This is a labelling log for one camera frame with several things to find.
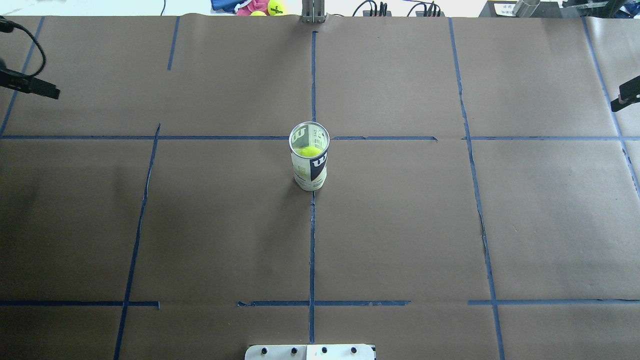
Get clear tennis ball can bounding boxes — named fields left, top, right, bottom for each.
left=288, top=121, right=330, bottom=192

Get yellow tennis ball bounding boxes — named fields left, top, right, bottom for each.
left=294, top=145, right=323, bottom=158
left=267, top=0, right=287, bottom=16

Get yellow tennis ball on desk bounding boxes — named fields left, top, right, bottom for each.
left=267, top=0, right=287, bottom=16

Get black orange connector box near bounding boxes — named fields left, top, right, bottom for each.
left=411, top=1, right=445, bottom=18

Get pink and blue cloth pile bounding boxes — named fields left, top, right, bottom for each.
left=210, top=0, right=269, bottom=16

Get aluminium frame post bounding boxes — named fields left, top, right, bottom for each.
left=301, top=0, right=326, bottom=24

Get white pedestal column with base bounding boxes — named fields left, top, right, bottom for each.
left=244, top=343, right=377, bottom=360

